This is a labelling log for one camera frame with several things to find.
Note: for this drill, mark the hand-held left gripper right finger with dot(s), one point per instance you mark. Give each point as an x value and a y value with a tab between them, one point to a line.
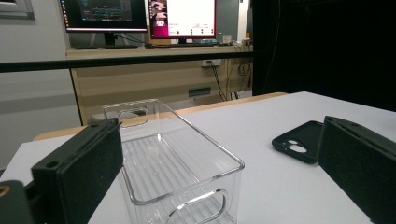
358	165

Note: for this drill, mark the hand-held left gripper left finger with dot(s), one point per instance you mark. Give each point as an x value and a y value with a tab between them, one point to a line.
81	168

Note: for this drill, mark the black phone case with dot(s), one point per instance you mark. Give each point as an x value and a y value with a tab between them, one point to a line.
306	140

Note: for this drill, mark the clear plastic bin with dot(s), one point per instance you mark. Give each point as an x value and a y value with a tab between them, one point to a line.
174	174

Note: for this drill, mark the light wooden desk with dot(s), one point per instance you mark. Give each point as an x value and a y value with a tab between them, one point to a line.
140	84

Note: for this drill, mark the black curtain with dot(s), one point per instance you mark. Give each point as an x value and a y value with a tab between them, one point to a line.
327	46

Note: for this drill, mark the black keyboard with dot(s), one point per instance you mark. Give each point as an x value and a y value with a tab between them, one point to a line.
106	47

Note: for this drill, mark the monitor with dark screen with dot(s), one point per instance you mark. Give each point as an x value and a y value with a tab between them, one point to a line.
106	12

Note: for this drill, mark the monitor with white pink screen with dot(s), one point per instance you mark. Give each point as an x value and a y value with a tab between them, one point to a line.
190	15

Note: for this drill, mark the white wall outlet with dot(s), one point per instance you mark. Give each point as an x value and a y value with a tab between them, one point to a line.
205	63

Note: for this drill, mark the grey wall frame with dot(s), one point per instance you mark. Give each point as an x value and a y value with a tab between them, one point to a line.
18	14

